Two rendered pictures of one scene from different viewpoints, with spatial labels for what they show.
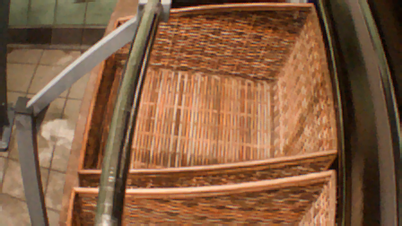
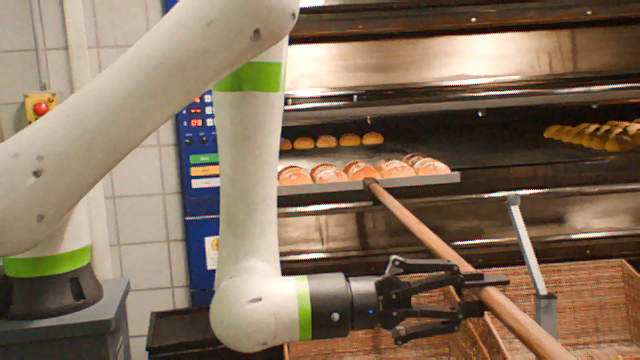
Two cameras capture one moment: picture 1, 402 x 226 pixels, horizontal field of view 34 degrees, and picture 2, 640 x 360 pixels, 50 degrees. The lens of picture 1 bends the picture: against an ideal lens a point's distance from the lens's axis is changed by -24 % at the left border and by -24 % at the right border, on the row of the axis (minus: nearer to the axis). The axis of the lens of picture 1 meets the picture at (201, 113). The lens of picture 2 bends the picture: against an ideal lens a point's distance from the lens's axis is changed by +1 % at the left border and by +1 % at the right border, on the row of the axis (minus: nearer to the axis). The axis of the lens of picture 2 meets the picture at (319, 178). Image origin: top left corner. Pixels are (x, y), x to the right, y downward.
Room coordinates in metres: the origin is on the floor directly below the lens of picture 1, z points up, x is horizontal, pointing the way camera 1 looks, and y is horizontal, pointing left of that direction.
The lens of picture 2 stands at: (1.58, 1.88, 1.53)
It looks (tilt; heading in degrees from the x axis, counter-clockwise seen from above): 9 degrees down; 266
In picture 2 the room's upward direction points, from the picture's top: 3 degrees counter-clockwise
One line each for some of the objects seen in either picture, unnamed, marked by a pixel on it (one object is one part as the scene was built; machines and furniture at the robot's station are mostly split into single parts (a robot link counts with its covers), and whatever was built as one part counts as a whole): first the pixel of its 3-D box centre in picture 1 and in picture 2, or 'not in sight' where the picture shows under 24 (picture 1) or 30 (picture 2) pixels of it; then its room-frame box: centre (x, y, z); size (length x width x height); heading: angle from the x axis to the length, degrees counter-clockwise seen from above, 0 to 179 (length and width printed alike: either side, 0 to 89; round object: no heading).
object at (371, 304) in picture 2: not in sight; (379, 301); (1.45, 0.94, 1.20); 0.09 x 0.07 x 0.08; 2
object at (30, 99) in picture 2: not in sight; (45, 108); (2.25, -0.22, 1.46); 0.10 x 0.07 x 0.10; 1
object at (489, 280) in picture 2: not in sight; (483, 281); (1.29, 0.93, 1.21); 0.07 x 0.03 x 0.01; 2
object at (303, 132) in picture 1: (209, 102); (376, 346); (1.32, -0.01, 0.72); 0.56 x 0.49 x 0.28; 2
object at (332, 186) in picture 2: not in sight; (358, 174); (1.32, -0.25, 1.19); 0.55 x 0.36 x 0.03; 2
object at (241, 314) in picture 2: not in sight; (259, 309); (1.62, 0.94, 1.20); 0.14 x 0.13 x 0.11; 2
